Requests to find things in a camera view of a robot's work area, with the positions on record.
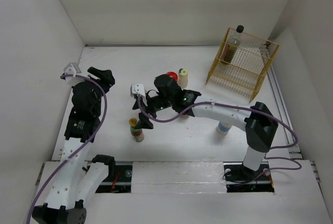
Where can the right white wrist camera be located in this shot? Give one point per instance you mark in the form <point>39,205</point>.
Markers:
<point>137,90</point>

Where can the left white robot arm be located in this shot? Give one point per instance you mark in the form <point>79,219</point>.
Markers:
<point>65,194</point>

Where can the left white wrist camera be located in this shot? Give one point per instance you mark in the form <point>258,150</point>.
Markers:
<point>70,71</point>

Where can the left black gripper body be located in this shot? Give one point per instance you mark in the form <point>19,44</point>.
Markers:
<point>99,94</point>

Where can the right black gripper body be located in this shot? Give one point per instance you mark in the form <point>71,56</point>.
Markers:
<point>157,102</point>

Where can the silver-lid blue-label shaker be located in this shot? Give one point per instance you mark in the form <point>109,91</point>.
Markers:
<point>223,128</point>

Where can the yellow-lid white shaker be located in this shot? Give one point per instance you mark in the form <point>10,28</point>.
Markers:
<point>183,78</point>

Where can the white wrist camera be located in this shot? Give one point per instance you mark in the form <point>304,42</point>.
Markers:
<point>70,71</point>
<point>137,90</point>

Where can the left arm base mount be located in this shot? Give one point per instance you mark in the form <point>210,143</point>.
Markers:
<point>120,182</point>

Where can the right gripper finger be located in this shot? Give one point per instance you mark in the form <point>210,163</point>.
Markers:
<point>143,122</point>
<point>139,102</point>

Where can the pink-lid spice shaker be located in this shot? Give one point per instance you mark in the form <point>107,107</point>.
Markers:
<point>185,116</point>

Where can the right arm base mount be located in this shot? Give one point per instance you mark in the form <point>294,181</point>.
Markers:
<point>240,179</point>

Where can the white foam front board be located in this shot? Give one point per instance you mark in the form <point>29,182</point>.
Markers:
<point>296,198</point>

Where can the tall red-label sauce bottle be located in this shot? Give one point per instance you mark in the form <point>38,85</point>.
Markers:
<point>231,46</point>

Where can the red-lid sauce jar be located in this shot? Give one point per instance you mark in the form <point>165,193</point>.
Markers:
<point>173,75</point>

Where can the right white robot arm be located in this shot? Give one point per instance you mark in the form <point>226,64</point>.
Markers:
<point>255,121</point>

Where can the ketchup bottle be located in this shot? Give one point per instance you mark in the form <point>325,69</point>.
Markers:
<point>137,134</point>

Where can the yellow wire basket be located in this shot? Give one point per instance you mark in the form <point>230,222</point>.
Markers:
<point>249,67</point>

